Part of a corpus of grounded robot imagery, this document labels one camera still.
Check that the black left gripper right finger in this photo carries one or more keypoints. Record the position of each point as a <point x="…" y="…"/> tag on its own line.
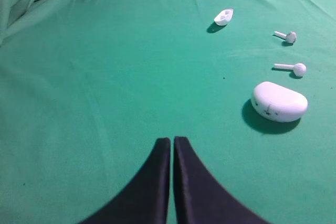
<point x="198" y="196"/>

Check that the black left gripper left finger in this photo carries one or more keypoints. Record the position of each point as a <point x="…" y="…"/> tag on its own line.
<point x="145" y="198"/>

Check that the white earbud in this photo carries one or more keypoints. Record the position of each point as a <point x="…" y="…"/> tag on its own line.
<point x="299" y="69"/>
<point x="289" y="38"/>

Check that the white earbud charging case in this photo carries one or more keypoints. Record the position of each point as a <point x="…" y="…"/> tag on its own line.
<point x="277" y="103"/>

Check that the green table cloth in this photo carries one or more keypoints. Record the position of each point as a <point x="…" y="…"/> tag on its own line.
<point x="88" y="88"/>

